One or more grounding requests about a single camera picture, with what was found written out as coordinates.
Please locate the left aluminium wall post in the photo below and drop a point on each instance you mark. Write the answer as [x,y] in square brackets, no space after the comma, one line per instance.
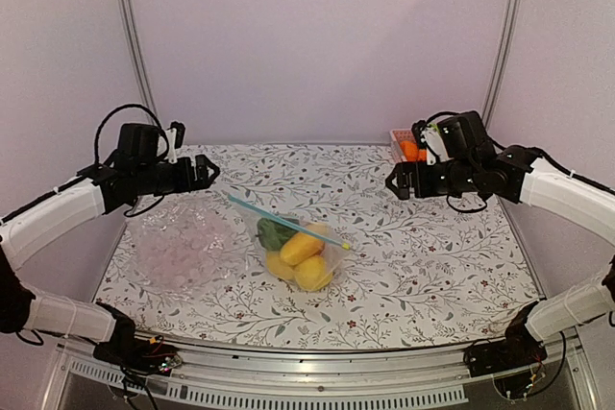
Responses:
[127,15]

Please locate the right aluminium wall post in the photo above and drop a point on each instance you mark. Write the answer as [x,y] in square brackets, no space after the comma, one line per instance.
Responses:
[511,11]

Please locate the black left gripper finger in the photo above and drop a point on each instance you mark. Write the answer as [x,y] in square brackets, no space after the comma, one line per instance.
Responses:
[208,179]
[204,166]

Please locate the clear zip top bag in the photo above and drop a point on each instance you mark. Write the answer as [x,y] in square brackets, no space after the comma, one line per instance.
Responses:
[335,249]

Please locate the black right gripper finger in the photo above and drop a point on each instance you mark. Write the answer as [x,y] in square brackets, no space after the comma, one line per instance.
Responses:
[398,193]
[397,175]

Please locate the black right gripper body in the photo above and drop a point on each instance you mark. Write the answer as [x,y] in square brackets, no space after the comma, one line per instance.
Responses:
[425,186]

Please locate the floral tablecloth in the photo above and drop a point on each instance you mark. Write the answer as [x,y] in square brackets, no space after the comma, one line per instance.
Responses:
[421,273]

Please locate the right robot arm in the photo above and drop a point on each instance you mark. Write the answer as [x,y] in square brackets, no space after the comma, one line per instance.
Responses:
[463,158]

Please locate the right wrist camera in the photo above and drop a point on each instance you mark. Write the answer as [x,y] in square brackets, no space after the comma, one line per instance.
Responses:
[428,138]

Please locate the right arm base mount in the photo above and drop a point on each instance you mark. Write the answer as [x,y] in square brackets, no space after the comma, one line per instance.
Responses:
[517,349]

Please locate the green toy pepper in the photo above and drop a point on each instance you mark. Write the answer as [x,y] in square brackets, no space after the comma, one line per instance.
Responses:
[273,235]

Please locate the yellow toy lemon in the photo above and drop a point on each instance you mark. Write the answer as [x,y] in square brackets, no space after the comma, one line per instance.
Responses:
[313,274]
[277,267]

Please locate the aluminium table front rail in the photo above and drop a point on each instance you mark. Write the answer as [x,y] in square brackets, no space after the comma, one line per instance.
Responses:
[230,376]

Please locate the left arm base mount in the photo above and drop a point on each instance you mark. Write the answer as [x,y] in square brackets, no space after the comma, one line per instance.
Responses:
[124,349]

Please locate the aluminium wall post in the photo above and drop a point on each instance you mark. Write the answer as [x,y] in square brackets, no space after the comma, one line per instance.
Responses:
[511,11]
[127,15]

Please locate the crumpled clear plastic bags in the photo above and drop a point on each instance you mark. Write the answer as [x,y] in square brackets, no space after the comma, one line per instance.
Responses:
[187,243]

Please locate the round orange toy fruit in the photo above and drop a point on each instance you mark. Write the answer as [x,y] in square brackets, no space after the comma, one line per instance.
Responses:
[410,150]

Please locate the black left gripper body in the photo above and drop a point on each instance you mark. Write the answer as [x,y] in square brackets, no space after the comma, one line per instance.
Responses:
[184,181]

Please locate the small orange toy fruit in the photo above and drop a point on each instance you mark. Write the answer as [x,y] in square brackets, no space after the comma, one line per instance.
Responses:
[422,155]

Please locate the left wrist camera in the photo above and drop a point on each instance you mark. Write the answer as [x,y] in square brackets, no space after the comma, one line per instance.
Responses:
[175,135]

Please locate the pink plastic basket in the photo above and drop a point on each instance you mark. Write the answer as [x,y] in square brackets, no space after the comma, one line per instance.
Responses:
[397,137]

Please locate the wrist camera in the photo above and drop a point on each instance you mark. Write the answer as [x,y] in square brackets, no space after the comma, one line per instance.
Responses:
[175,135]
[428,138]

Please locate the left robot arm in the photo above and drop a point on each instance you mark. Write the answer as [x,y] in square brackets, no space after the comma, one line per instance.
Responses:
[144,163]

